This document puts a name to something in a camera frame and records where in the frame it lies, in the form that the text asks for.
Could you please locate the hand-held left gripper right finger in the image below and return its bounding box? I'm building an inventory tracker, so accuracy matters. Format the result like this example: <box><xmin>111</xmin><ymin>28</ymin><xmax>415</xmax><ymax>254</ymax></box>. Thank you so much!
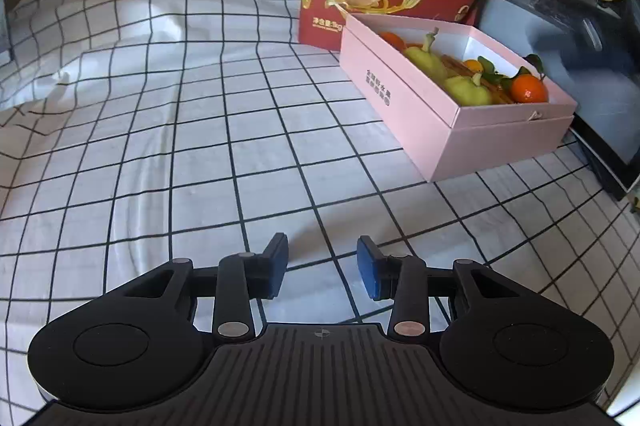
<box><xmin>356</xmin><ymin>235</ymin><xmax>507</xmax><ymax>343</ymax></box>

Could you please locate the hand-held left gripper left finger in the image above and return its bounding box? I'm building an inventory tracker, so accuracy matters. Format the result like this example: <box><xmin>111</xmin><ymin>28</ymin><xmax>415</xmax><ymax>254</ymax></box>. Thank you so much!
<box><xmin>107</xmin><ymin>232</ymin><xmax>291</xmax><ymax>343</ymax></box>

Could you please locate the pink cardboard box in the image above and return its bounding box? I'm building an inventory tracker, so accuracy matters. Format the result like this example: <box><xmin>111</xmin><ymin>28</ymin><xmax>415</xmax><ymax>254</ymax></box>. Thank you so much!
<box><xmin>340</xmin><ymin>12</ymin><xmax>579</xmax><ymax>183</ymax></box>

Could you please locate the green pear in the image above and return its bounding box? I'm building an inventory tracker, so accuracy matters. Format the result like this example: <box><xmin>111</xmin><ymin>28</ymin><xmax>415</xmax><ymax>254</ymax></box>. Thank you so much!
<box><xmin>442</xmin><ymin>73</ymin><xmax>496</xmax><ymax>107</ymax></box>
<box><xmin>404</xmin><ymin>28</ymin><xmax>449</xmax><ymax>80</ymax></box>

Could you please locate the white checked tablecloth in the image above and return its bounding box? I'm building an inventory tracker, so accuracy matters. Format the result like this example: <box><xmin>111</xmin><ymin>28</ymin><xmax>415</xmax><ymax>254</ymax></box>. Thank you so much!
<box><xmin>0</xmin><ymin>0</ymin><xmax>640</xmax><ymax>418</ymax></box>

